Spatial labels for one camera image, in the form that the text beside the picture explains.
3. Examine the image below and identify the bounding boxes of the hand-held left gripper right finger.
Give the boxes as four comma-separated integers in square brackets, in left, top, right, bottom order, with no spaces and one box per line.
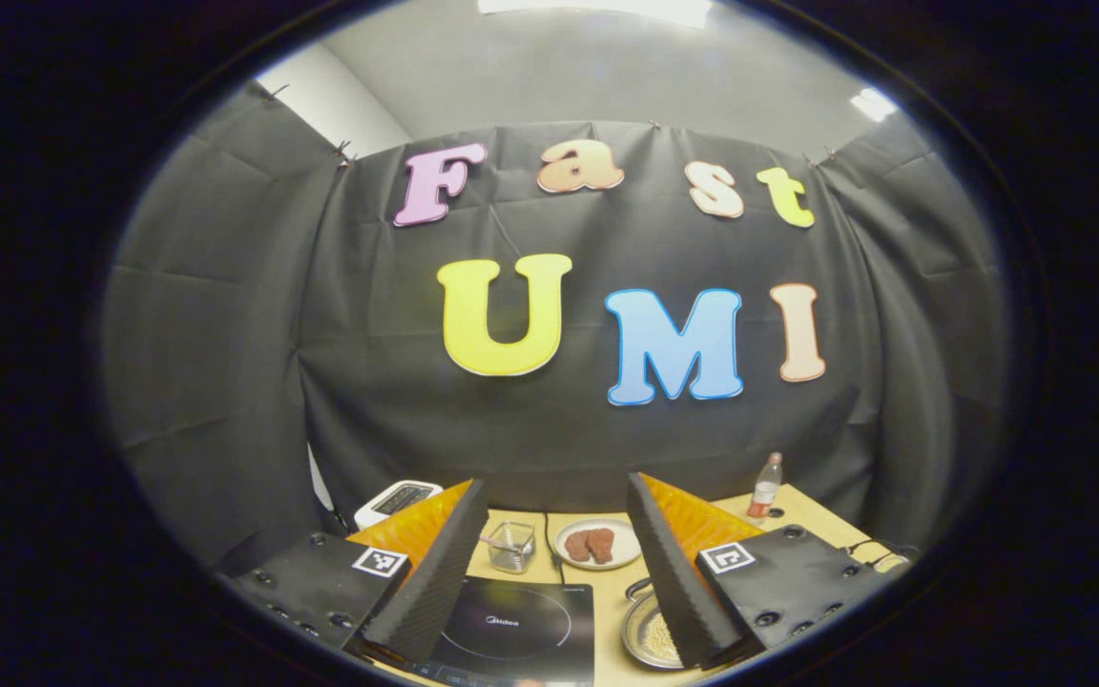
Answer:
[626,471,894,669]

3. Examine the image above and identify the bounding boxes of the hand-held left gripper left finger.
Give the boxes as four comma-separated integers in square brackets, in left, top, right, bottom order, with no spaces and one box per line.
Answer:
[220,477,491,669]

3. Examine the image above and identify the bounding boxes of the steel pot with black handles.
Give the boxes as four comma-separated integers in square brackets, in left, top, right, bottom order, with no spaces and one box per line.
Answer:
[621,577,694,671]

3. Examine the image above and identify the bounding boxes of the black induction cooktop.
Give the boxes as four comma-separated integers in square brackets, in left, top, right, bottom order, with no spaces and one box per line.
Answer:
[421,574,596,687]

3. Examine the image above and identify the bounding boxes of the pile of yellow soybeans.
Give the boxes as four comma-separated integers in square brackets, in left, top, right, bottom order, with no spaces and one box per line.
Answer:
[642,615,686,669]

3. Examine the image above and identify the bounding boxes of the white round plate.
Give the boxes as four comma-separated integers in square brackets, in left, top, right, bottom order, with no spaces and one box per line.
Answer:
[554,518,643,572]

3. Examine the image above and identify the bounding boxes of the clear water bottle red label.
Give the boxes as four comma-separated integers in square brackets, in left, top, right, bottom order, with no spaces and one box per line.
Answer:
[748,452,784,519]

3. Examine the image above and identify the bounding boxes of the small ceiling light panel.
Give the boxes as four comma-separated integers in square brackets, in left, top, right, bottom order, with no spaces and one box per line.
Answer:
[850,88,899,123]

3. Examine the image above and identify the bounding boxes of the large ceiling light panel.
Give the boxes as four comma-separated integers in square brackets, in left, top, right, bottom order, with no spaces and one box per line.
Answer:
[478,0,713,28]

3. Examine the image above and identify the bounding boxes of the small wire basket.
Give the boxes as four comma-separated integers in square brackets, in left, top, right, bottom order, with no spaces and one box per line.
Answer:
[480,520,537,575]

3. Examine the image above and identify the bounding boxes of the black power cord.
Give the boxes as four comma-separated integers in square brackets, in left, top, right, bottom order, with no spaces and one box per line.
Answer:
[543,512,567,585]

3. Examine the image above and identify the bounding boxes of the thin black cable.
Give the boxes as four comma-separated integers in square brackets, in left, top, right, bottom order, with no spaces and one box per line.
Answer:
[840,537,921,573]

